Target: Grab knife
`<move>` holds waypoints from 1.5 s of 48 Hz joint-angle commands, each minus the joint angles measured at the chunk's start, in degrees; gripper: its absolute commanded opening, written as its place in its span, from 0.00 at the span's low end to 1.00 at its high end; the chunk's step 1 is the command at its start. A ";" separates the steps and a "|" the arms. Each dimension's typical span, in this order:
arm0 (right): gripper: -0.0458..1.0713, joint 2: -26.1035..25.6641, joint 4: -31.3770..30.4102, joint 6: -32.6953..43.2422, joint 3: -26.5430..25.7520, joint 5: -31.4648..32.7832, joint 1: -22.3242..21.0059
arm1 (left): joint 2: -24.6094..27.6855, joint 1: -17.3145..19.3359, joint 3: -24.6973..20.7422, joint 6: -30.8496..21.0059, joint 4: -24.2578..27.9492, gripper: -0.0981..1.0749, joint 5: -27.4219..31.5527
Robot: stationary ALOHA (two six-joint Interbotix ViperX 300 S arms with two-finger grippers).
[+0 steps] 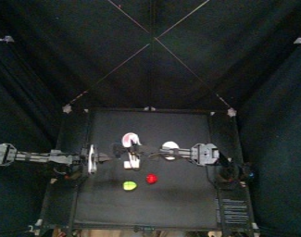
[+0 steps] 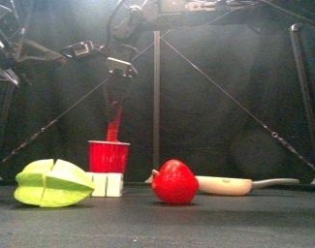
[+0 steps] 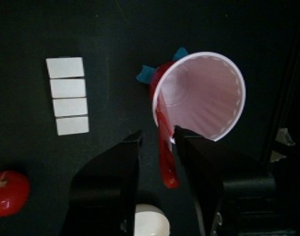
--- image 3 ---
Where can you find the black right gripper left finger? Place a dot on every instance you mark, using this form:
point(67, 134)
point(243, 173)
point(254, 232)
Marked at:
point(106, 190)

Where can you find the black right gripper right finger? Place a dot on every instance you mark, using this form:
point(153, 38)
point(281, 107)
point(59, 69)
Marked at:
point(213, 166)

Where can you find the white square block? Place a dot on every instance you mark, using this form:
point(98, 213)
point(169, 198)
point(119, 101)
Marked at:
point(67, 88)
point(70, 107)
point(64, 67)
point(72, 126)

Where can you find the red plastic cup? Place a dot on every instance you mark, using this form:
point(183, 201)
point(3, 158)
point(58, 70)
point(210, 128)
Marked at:
point(201, 95)

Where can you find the red toy pepper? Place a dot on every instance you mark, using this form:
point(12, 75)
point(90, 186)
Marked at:
point(9, 193)

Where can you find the blue tape piece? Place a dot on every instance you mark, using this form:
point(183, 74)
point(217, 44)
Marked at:
point(179, 53)
point(146, 74)

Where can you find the white frame foot bracket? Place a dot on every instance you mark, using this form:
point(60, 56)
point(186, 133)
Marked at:
point(282, 144)

